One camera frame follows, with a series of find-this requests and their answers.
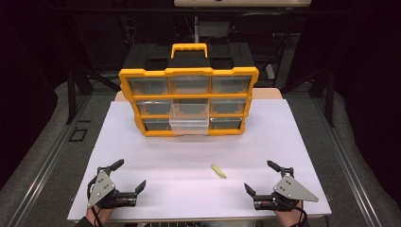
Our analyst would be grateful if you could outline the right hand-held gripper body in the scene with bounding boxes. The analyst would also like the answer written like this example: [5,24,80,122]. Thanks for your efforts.
[253,166,320,212]

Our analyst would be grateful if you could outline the grid of clear drawers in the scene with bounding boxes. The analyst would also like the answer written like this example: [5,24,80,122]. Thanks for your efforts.
[127,75,253,131]

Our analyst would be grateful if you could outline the clear plastic drawer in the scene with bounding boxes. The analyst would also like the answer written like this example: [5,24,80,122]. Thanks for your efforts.
[168,99,210,136]

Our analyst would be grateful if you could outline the person's left hand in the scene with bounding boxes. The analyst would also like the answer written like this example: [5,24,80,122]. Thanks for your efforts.
[85,204,115,227]

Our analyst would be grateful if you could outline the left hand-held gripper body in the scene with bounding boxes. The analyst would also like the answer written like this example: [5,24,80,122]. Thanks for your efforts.
[87,166,138,210]

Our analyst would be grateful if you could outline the black square floor frame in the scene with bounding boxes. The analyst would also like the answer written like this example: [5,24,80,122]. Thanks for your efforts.
[68,127,89,143]

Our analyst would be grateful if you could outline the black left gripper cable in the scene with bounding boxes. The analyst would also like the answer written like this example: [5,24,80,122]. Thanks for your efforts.
[86,175,104,227]

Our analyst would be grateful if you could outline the white board mat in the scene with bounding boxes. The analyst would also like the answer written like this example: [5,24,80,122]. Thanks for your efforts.
[67,98,333,222]

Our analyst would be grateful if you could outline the metal floor rail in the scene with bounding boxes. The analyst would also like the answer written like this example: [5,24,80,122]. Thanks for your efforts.
[7,94,93,227]
[310,94,384,227]

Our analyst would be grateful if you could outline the yellow black drawer organizer cabinet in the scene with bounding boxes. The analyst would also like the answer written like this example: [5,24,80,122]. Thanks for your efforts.
[118,43,260,137]

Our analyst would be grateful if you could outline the person's right hand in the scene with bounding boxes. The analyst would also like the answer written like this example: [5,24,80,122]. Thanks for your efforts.
[273,203,305,227]

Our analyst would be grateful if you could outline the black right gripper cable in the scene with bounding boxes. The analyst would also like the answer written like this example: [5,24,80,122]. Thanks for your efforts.
[277,197,308,227]

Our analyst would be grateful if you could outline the yellow-green plastic wall anchor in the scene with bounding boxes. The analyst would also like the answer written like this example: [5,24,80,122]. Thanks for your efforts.
[211,164,228,180]

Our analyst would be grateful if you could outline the black metal stand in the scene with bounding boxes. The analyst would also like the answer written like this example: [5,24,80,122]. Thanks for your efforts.
[280,62,337,129]
[64,18,122,125]

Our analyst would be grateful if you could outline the black chair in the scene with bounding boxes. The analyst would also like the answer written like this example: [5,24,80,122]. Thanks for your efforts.
[228,11,299,88]

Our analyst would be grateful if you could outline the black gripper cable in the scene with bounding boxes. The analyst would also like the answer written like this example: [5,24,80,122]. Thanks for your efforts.
[277,197,308,227]
[86,175,104,227]

